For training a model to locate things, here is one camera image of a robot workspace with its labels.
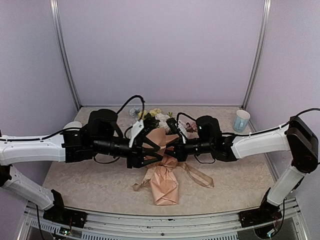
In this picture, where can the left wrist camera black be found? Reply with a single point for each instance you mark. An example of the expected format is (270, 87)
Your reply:
(103, 133)

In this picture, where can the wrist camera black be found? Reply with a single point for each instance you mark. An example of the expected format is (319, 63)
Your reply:
(207, 129)
(103, 133)

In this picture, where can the right aluminium frame post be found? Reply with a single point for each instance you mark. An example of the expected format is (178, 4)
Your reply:
(258, 53)

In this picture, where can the front aluminium rail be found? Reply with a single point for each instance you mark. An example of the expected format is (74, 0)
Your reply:
(114, 226)

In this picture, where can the light blue mug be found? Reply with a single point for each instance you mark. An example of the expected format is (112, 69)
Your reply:
(241, 120)

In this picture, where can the mauve bud fake flower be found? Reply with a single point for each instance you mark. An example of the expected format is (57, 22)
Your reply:
(191, 127)

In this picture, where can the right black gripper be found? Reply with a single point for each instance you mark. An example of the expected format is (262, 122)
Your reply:
(179, 152)

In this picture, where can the white rose fake flower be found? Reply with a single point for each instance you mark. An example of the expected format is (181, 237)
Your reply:
(162, 120)

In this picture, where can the white bowl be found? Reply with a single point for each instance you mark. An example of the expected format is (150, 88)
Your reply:
(73, 124)

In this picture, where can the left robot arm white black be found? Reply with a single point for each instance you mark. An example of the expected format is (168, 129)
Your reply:
(75, 143)

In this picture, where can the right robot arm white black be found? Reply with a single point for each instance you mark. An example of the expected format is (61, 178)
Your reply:
(293, 136)

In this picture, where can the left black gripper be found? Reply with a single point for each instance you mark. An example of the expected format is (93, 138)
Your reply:
(138, 153)

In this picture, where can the aluminium frame post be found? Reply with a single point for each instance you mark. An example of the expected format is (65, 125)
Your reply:
(54, 5)
(258, 53)

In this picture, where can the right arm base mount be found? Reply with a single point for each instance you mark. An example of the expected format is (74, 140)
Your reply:
(258, 216)

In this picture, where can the left aluminium frame post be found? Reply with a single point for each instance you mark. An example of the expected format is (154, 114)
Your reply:
(54, 5)

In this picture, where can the blue hydrangea fake flower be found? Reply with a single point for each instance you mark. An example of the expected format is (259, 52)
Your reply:
(134, 112)

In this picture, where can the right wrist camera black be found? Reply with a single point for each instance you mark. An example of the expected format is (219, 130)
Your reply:
(207, 129)

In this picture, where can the beige wrapping paper sheet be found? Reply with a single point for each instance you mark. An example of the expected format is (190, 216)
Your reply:
(157, 136)

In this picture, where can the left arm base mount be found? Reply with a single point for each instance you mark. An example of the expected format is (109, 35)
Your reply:
(68, 217)

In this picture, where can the tan satin ribbon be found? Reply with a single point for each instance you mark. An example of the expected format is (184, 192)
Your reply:
(197, 175)

